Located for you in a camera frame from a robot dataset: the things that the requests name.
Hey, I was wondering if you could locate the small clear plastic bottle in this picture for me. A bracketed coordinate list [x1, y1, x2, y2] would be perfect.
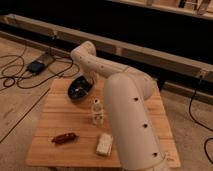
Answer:
[91, 99, 104, 126]

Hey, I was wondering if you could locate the wooden table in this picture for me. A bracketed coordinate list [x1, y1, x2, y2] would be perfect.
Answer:
[25, 78, 182, 171]

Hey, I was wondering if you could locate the red sausage snack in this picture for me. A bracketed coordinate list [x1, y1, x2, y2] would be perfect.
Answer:
[52, 133, 77, 144]

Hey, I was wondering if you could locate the blue power adapter box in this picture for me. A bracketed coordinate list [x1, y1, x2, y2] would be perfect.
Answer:
[27, 61, 45, 74]

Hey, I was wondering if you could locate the dark ceramic bowl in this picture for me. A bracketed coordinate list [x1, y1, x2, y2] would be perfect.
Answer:
[67, 76, 93, 100]

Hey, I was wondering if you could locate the black floor cable left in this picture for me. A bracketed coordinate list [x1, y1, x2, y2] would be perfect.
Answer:
[0, 44, 81, 90]

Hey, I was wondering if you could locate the black cable right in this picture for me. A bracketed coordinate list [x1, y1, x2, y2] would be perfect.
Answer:
[188, 74, 213, 165]

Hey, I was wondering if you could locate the white sponge block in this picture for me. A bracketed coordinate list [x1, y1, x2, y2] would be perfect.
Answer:
[96, 133, 113, 156]

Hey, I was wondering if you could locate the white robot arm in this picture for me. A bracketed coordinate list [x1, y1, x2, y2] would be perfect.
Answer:
[70, 41, 170, 171]

